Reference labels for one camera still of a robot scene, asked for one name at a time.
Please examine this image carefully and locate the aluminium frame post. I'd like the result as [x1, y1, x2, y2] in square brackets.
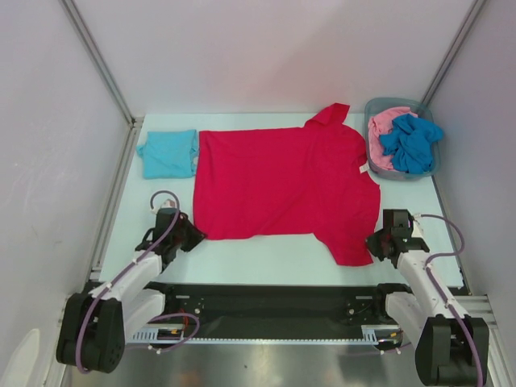
[421, 0, 489, 106]
[59, 0, 135, 127]

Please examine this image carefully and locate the light blue cable duct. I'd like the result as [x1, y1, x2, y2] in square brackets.
[127, 324, 401, 346]

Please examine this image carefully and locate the aluminium frame post left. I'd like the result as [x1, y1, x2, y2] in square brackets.
[59, 0, 135, 127]

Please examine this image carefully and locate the aluminium frame rail front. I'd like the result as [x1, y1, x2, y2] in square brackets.
[451, 295, 497, 327]

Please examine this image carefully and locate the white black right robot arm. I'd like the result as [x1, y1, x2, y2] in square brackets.
[366, 209, 489, 386]

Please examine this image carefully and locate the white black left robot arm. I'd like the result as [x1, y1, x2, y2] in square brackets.
[56, 207, 205, 373]

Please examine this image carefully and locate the red t-shirt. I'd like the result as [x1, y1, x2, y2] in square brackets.
[193, 103, 381, 267]

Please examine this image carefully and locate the pink t-shirt in basket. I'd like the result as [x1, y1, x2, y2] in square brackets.
[367, 106, 418, 173]

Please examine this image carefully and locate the aluminium frame post right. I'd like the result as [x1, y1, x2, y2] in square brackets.
[421, 0, 489, 106]

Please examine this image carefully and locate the dark blue t-shirt in basket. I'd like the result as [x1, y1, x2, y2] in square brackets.
[380, 114, 444, 174]

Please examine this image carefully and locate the folded light blue t-shirt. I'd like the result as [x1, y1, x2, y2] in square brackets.
[135, 130, 200, 180]

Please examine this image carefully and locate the grey plastic laundry basket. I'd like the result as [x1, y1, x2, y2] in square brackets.
[364, 97, 444, 181]

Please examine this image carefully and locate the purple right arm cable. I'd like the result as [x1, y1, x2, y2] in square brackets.
[378, 212, 485, 386]

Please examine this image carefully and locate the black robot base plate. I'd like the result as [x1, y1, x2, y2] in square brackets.
[147, 282, 413, 326]

